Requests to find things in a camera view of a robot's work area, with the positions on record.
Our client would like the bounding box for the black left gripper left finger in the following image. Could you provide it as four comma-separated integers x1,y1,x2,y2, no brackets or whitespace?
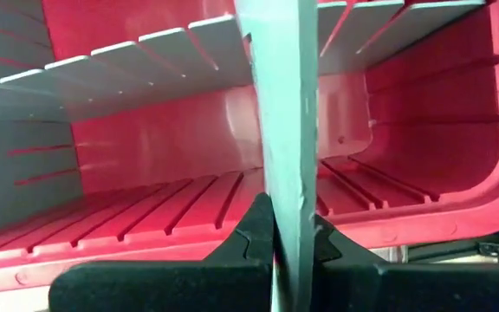
48,192,277,312

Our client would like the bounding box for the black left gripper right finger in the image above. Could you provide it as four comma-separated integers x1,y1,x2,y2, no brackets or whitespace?
311,213,499,312

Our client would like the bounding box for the large red plastic bin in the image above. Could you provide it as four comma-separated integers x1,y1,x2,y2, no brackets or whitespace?
0,0,499,296

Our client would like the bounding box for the black aluminium rig frame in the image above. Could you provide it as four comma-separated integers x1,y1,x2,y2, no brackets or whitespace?
405,224,499,264

